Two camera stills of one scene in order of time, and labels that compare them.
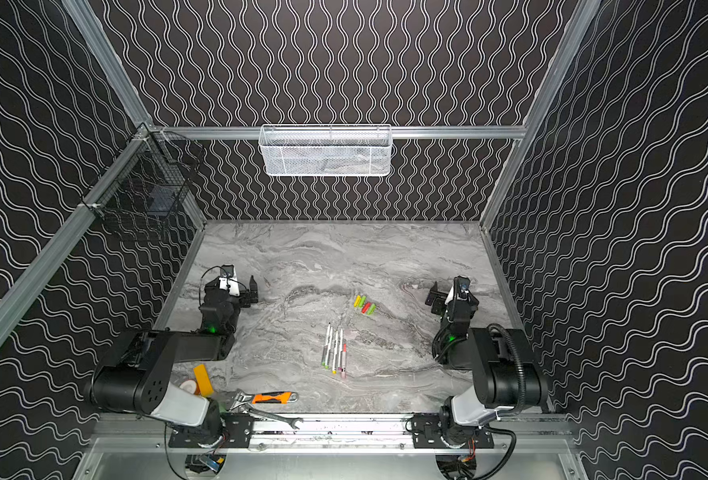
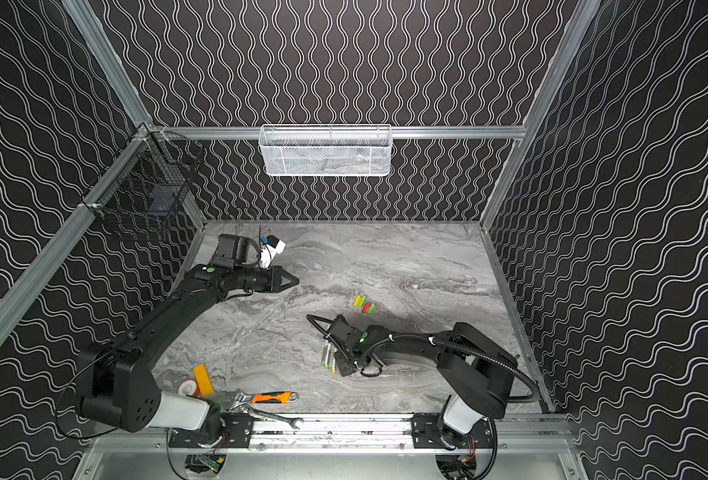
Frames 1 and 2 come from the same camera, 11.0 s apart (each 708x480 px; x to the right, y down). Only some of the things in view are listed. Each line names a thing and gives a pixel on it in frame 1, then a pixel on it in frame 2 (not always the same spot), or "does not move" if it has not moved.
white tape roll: x=189 y=386 does not move
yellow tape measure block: x=203 y=380 does not move
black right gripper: x=441 y=300 -> x=342 y=337
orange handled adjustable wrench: x=241 y=400 does not move
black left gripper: x=244 y=294 -> x=273 y=279
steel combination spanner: x=292 y=420 does not move
